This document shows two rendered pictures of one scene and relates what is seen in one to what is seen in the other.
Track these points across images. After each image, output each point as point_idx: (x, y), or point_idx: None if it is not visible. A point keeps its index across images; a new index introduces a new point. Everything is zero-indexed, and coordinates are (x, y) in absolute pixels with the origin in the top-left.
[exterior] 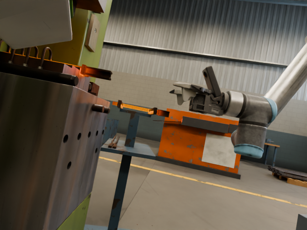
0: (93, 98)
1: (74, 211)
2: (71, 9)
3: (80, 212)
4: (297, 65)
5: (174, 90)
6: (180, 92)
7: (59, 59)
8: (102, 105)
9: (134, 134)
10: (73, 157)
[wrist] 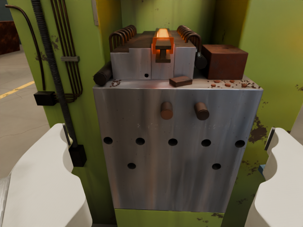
0: (160, 93)
1: (173, 212)
2: None
3: (193, 220)
4: None
5: (271, 132)
6: (270, 173)
7: (234, 5)
8: (208, 99)
9: None
10: (137, 161)
